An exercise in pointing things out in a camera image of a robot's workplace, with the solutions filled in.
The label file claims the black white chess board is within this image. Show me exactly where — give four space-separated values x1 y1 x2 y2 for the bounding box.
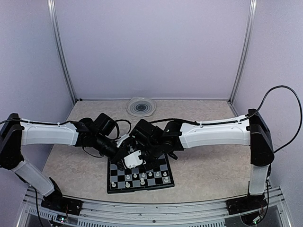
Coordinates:
107 155 175 194

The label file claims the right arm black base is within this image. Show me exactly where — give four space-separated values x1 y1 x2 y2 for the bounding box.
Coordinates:
226 192 267 215

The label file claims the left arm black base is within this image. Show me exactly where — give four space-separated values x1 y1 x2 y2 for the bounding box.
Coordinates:
41 177 83 216

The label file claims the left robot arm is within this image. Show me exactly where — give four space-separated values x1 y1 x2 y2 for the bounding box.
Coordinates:
0 113 127 210

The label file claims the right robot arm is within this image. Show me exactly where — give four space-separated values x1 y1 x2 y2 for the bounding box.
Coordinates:
124 109 275 210

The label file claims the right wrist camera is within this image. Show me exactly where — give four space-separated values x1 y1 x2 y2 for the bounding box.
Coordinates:
122 150 146 169

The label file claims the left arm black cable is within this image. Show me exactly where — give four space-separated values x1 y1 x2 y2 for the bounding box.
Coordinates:
113 119 133 140

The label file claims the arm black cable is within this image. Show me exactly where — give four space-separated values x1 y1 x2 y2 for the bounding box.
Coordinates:
113 119 133 140
246 86 303 154

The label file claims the front aluminium rail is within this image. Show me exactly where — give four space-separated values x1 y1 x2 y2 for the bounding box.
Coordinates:
16 186 292 227

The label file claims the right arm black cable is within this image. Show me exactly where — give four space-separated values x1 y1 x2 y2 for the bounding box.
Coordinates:
246 86 303 154

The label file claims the left aluminium frame post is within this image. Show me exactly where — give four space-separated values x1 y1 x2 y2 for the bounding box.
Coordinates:
47 0 77 104

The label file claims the aluminium frame post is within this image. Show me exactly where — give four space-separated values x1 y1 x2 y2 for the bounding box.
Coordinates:
47 0 77 104
229 0 257 105

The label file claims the right aluminium frame post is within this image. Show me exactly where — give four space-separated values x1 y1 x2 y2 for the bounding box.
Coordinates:
229 0 257 105

